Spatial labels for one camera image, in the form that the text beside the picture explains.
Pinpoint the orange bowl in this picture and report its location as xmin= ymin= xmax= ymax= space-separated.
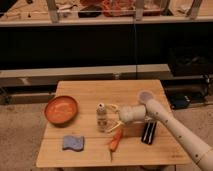
xmin=44 ymin=96 xmax=78 ymax=127

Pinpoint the red object on shelf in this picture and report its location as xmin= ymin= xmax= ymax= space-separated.
xmin=101 ymin=0 xmax=135 ymax=17

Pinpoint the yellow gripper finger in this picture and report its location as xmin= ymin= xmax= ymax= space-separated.
xmin=106 ymin=104 xmax=119 ymax=112
xmin=106 ymin=121 xmax=124 ymax=133

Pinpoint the white cup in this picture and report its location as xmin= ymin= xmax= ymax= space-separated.
xmin=138 ymin=91 xmax=154 ymax=104

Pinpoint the orange carrot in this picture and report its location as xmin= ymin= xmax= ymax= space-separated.
xmin=108 ymin=129 xmax=123 ymax=160

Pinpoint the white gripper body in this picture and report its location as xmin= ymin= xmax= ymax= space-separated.
xmin=118 ymin=105 xmax=146 ymax=124

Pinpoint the hanging black cable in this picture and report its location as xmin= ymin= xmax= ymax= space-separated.
xmin=133 ymin=13 xmax=139 ymax=80

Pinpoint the blue sponge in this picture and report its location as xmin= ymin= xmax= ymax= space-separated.
xmin=62 ymin=135 xmax=84 ymax=152

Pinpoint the black striped block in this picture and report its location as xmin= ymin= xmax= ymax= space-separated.
xmin=141 ymin=121 xmax=157 ymax=145

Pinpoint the blue black object on floor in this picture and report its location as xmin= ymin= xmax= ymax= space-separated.
xmin=172 ymin=95 xmax=190 ymax=109

